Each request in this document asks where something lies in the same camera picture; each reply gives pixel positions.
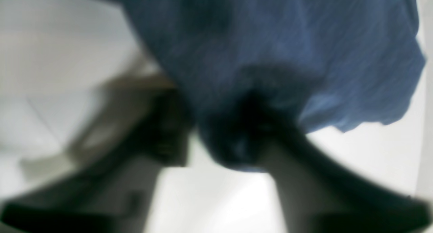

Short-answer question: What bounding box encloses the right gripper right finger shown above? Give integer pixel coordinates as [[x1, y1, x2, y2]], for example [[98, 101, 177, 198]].
[[261, 125, 432, 233]]

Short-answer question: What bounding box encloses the dark blue T-shirt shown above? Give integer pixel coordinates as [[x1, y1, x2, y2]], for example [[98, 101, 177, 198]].
[[111, 0, 425, 171]]

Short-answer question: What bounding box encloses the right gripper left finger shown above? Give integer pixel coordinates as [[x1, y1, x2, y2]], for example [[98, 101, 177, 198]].
[[1, 76, 190, 233]]

